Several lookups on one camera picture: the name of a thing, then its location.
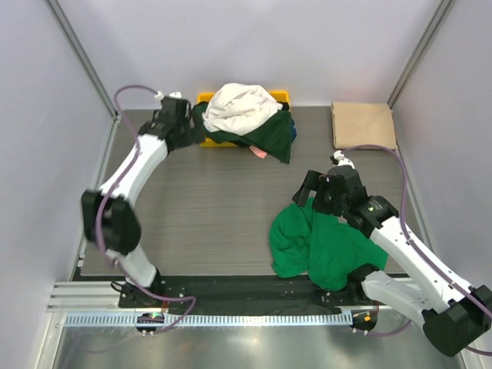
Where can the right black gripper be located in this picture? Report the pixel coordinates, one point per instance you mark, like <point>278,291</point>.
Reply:
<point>313,181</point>

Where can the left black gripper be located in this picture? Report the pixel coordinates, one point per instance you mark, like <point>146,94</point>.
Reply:
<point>193,134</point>

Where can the bright green t-shirt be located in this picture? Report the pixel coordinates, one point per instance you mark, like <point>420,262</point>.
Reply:
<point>305,241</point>

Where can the yellow plastic bin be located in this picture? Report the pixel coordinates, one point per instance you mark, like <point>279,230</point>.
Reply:
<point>282,96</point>

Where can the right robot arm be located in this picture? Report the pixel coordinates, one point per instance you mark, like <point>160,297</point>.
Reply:
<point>451,312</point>

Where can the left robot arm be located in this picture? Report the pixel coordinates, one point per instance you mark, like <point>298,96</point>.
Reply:
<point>109,217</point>

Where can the white t-shirt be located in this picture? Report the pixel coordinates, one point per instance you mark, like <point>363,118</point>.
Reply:
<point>239,109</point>

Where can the blue garment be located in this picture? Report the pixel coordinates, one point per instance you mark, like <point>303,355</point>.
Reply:
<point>294,133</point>

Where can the dark green t-shirt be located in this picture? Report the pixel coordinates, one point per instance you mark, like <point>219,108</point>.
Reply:
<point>273,137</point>

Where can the pink garment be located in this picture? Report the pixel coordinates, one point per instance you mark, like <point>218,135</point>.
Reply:
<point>258,152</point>

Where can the folded beige t-shirt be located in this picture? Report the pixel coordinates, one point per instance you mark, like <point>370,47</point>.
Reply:
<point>356,124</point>

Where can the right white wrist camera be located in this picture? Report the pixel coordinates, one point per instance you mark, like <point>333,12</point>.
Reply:
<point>339,159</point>

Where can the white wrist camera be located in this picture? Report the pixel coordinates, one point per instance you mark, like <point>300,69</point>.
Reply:
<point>160,95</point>
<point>339,159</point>

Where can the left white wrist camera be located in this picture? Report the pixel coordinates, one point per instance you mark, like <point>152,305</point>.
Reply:
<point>160,95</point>

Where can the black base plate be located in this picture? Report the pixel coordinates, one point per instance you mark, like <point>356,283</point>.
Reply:
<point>261,295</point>

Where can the left aluminium frame post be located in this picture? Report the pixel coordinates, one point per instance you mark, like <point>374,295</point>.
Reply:
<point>73,41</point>

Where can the aluminium frame post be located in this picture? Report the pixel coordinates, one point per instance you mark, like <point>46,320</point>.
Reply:
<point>424,42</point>
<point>73,41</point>

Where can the aluminium front rail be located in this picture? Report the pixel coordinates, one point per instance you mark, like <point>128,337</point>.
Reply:
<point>84,296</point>

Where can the right aluminium frame post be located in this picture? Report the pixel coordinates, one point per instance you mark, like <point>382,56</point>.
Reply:
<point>424,42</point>

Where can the white slotted cable duct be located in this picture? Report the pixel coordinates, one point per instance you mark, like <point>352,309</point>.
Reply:
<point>156,320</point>

